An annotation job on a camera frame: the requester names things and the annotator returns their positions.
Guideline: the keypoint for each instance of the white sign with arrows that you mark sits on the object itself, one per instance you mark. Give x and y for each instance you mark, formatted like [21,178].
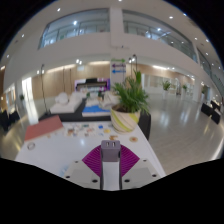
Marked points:
[118,75]

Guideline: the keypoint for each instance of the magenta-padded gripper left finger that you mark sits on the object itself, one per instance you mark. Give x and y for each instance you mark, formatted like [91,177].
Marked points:
[91,163]

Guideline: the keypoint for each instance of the white and wood model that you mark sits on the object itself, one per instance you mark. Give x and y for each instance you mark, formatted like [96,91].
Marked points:
[108,99]

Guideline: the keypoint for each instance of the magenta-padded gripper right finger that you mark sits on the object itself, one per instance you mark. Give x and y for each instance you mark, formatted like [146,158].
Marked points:
[130,163]

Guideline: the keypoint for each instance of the blue flat model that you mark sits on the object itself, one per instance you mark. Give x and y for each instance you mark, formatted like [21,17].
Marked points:
[95,110]

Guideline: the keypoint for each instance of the potted plant in striped pot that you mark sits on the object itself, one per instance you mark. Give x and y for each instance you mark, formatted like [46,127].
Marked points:
[124,121]

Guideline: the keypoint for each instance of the purple-grey charger block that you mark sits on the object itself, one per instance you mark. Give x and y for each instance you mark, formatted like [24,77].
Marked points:
[110,154]

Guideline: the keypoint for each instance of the black display table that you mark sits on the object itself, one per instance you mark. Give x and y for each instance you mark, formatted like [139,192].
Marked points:
[76,116]

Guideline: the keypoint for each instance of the ceiling spot lights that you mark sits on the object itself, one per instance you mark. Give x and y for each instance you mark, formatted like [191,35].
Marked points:
[75,22]

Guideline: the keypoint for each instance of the tall black lamp stand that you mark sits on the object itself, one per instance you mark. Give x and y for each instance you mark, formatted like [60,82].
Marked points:
[43,90]
[134,63]

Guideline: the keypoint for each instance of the pink flat board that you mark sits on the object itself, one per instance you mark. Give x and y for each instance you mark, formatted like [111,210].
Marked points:
[43,128]

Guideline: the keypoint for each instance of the black piano with purple screen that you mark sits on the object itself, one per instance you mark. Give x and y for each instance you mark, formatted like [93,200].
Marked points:
[91,84]

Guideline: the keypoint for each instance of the black chairs group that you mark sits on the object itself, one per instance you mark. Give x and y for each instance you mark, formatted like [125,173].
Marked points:
[211,112]
[7,120]

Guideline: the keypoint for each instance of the colourful sticker sheet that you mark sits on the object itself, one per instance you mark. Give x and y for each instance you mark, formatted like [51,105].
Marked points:
[85,129]

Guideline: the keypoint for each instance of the far potted plant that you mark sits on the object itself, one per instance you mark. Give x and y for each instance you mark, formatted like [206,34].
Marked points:
[21,97]
[184,87]
[166,85]

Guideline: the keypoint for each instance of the small orange round disc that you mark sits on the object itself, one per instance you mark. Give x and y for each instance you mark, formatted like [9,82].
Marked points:
[113,137]
[133,139]

